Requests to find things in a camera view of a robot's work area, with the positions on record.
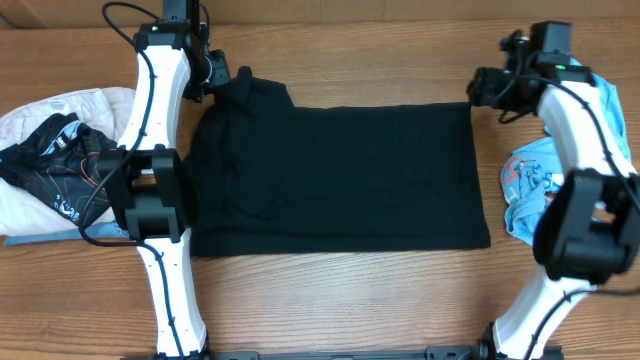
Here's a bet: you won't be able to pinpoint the light blue shirt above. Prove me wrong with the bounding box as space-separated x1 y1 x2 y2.
500 75 632 246

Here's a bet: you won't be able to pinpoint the black shirt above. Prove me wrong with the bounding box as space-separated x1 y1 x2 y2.
185 67 491 257

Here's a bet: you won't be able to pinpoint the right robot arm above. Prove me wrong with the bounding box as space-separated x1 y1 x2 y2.
443 21 639 359

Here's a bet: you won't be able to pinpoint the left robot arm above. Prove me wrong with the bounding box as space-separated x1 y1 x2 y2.
98 1 230 359

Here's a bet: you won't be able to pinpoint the black patterned shorts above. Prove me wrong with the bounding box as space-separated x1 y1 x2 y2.
1 113 117 225

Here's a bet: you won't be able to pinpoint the blue denim garment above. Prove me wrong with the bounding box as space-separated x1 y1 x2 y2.
4 221 129 246

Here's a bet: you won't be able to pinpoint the beige folded garment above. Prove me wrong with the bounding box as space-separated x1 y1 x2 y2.
1 87 135 236

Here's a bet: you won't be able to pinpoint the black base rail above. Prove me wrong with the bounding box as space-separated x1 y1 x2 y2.
199 345 565 360

